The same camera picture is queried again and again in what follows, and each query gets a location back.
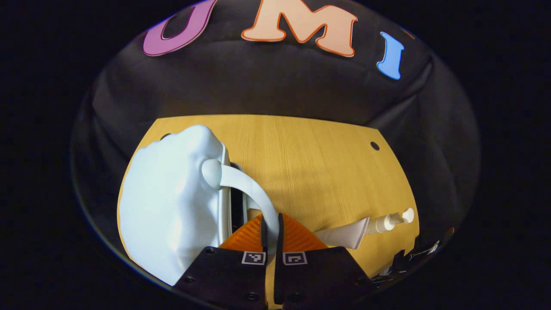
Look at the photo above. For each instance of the pale blue suitcase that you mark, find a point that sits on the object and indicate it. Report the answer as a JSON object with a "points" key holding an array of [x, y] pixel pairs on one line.
{"points": [[168, 206]]}

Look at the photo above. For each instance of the black backdrop cloth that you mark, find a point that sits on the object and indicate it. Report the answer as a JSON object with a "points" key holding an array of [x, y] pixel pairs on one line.
{"points": [[275, 86]]}

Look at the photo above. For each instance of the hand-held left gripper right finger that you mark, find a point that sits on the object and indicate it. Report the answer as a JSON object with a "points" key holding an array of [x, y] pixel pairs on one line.
{"points": [[280, 237]]}

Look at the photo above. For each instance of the white squeeze tube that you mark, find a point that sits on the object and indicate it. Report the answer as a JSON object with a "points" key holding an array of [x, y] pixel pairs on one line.
{"points": [[344, 234]]}

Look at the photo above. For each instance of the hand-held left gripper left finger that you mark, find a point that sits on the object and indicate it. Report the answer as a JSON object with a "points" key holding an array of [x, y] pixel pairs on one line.
{"points": [[264, 241]]}

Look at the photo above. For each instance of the white pump bottle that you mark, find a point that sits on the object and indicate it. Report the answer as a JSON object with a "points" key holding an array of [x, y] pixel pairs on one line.
{"points": [[387, 221]]}

